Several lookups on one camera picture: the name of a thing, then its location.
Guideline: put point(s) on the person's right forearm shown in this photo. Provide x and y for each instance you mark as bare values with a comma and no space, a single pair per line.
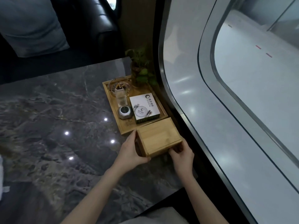
203,198

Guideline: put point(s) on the green plant in glass vase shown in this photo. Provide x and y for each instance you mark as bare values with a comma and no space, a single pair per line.
141,69

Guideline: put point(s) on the clear acrylic holder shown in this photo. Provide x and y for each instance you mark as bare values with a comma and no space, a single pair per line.
121,97

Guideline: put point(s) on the person's right hand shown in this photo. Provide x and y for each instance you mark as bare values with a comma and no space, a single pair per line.
184,160

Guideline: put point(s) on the person's left hand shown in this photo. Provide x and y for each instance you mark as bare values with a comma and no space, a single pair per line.
127,155

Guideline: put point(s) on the round glass ashtray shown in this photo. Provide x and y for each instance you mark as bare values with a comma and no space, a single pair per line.
128,85

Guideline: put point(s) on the person's right thumb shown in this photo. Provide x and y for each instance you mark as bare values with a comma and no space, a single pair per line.
175,153

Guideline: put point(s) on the white printed cardboard box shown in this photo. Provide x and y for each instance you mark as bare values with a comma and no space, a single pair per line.
144,107

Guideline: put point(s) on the dark curved window frame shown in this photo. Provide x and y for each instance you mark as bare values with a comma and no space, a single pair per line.
206,55

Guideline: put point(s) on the bamboo wooden tray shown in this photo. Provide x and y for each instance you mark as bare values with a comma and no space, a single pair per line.
126,125

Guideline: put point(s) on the bamboo wooden box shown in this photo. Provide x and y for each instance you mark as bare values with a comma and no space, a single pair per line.
158,139

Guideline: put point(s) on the black leather sofa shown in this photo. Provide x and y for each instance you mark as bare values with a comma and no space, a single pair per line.
93,32

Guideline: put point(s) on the grey cushion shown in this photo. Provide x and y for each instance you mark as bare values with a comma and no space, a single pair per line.
30,23

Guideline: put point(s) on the person's left forearm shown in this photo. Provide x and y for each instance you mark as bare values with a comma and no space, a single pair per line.
95,193

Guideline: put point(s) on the person's left thumb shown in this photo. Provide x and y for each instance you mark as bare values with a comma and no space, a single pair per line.
133,138

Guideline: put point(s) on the pile of cigarette butts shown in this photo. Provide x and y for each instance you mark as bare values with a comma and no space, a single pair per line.
118,86

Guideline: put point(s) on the person's grey trousers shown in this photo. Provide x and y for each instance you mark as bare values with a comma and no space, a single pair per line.
158,215

